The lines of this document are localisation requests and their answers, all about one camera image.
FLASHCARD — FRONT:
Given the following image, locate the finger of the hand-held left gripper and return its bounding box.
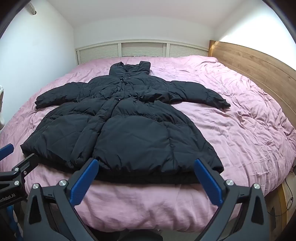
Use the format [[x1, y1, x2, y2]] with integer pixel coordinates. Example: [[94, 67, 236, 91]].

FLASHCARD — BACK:
[[9, 153, 39, 186], [0, 143, 15, 161]]

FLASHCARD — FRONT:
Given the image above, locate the pink duvet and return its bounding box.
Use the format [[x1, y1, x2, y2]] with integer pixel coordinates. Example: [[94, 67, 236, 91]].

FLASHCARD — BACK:
[[0, 54, 296, 232]]

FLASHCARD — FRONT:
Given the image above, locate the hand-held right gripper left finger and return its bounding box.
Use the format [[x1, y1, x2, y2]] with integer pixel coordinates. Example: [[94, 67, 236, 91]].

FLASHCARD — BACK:
[[23, 158, 100, 241]]

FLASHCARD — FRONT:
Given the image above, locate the wooden headboard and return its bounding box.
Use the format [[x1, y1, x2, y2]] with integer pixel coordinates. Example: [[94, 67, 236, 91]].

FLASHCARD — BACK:
[[208, 40, 296, 126]]

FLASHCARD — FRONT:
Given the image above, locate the wooden bed side rail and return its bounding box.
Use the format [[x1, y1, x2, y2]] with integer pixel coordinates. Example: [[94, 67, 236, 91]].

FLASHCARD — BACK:
[[268, 178, 292, 234]]

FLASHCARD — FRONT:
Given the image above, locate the white air conditioner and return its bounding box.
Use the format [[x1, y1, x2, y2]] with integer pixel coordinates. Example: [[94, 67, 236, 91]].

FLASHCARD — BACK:
[[25, 0, 37, 15]]

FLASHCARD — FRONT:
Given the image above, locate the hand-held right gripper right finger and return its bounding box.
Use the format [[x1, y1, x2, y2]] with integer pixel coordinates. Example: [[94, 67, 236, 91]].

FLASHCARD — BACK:
[[194, 158, 271, 241]]

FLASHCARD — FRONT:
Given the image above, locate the black cable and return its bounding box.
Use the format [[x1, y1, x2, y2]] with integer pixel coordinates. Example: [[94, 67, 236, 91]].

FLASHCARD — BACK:
[[282, 162, 296, 217]]

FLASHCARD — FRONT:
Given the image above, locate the black puffer coat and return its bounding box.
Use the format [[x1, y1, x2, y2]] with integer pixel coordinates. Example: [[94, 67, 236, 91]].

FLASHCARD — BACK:
[[20, 61, 231, 184]]

